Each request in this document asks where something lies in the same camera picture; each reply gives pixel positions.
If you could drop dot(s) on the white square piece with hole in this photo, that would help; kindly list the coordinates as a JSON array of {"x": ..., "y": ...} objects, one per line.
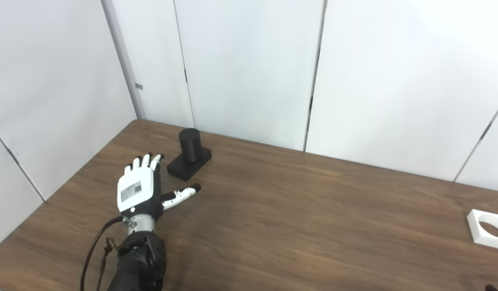
[{"x": 475, "y": 228}]

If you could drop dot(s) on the grey wall corner post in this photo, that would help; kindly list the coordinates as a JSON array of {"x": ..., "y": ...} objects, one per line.
[{"x": 123, "y": 60}]

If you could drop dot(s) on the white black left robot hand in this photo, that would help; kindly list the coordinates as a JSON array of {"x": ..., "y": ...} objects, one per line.
[{"x": 136, "y": 190}]

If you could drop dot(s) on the black peg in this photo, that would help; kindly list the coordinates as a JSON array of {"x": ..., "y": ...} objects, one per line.
[{"x": 190, "y": 145}]

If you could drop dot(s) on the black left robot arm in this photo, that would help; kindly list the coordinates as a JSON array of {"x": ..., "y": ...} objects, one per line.
[{"x": 142, "y": 258}]

